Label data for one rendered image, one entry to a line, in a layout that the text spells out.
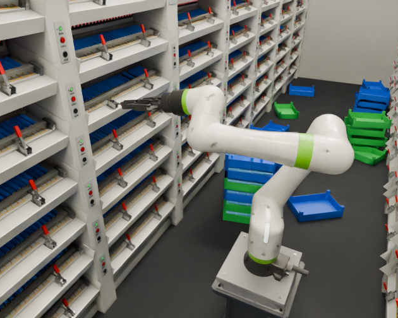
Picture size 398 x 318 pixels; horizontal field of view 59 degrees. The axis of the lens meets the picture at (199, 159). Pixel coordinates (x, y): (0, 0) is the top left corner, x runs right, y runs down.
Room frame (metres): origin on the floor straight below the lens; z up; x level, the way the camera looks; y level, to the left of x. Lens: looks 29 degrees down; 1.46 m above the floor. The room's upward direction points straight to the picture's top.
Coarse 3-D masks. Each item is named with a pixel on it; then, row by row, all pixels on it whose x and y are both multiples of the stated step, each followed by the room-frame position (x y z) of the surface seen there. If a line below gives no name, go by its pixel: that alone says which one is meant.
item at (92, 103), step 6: (150, 72) 1.70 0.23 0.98; (138, 78) 1.60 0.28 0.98; (144, 78) 1.64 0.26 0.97; (150, 78) 1.67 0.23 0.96; (126, 84) 1.52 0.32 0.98; (132, 84) 1.55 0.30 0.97; (114, 90) 1.44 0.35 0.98; (120, 90) 1.47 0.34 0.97; (102, 96) 1.36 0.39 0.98; (108, 96) 1.39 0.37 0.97; (90, 102) 1.29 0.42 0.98; (96, 102) 1.32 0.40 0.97
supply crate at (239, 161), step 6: (228, 156) 1.78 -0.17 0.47; (234, 156) 1.89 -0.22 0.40; (240, 156) 1.89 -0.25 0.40; (246, 156) 1.89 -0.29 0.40; (228, 162) 1.78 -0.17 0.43; (234, 162) 1.77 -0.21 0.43; (240, 162) 1.76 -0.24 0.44; (246, 162) 1.75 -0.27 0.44; (252, 162) 1.74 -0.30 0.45; (258, 162) 1.74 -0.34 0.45; (264, 162) 1.82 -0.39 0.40; (270, 162) 1.82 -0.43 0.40; (246, 168) 1.75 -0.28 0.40; (252, 168) 1.74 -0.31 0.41; (258, 168) 1.74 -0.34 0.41; (264, 168) 1.73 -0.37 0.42; (270, 168) 1.72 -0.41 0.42; (276, 168) 1.71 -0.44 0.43
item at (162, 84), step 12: (144, 60) 1.78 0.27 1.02; (156, 72) 1.73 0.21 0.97; (168, 72) 1.73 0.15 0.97; (156, 84) 1.65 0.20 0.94; (168, 84) 1.72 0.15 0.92; (132, 96) 1.48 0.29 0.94; (144, 96) 1.52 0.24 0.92; (108, 108) 1.33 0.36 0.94; (120, 108) 1.36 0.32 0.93; (96, 120) 1.23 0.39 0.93; (108, 120) 1.30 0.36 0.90
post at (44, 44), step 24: (48, 0) 1.12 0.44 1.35; (48, 24) 1.10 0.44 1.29; (48, 48) 1.10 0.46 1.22; (72, 48) 1.17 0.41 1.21; (72, 72) 1.15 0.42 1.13; (72, 120) 1.12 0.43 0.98; (72, 144) 1.10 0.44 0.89; (96, 192) 1.17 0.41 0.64; (96, 216) 1.15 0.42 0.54; (96, 264) 1.10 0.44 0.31
